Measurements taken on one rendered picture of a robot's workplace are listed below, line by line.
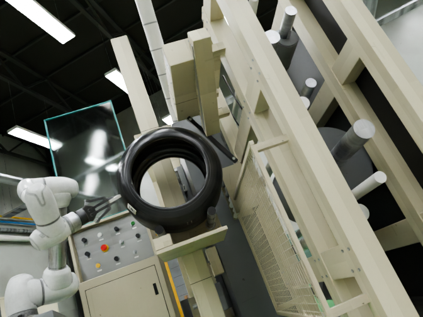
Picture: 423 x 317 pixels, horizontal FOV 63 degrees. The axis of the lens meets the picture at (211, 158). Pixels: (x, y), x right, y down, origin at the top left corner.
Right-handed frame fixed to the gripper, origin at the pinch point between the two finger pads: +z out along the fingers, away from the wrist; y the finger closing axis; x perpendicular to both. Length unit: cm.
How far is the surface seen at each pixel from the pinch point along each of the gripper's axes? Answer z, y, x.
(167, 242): 6.8, 29.9, 17.1
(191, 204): 25.3, 19.5, 22.5
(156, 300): 13, 76, -43
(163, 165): 51, -1, -23
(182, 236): 31, 40, -8
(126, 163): 16.0, -13.2, -1.2
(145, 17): 110, -107, -46
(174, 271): 431, 401, -840
